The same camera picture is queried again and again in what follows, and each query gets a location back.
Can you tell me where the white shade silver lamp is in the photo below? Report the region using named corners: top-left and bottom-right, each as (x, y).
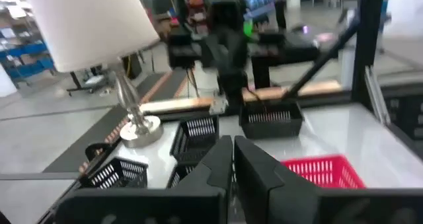
top-left (22, 0), bottom-right (165, 149)

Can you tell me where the blue storage rack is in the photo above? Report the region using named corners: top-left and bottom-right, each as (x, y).
top-left (0, 25), bottom-right (56, 83)

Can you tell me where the red plastic slotted basket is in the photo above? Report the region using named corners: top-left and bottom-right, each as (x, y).
top-left (280, 154), bottom-right (367, 189)

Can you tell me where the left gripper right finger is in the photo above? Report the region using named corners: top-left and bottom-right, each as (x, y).
top-left (233, 135), bottom-right (423, 224)

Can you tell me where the black slotted box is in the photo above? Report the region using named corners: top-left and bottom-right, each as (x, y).
top-left (379, 83), bottom-right (423, 152)

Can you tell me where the black plastic slotted basket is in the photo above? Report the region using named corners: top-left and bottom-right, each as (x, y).
top-left (169, 114), bottom-right (220, 164)
top-left (166, 163), bottom-right (199, 189)
top-left (79, 156), bottom-right (149, 189)
top-left (238, 100), bottom-right (304, 140)

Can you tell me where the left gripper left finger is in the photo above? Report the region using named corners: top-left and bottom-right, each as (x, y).
top-left (54, 134), bottom-right (234, 224)

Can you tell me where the black side desk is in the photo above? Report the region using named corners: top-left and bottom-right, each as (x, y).
top-left (249, 22), bottom-right (341, 89)

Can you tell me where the person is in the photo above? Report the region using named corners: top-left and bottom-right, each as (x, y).
top-left (274, 0), bottom-right (290, 30)

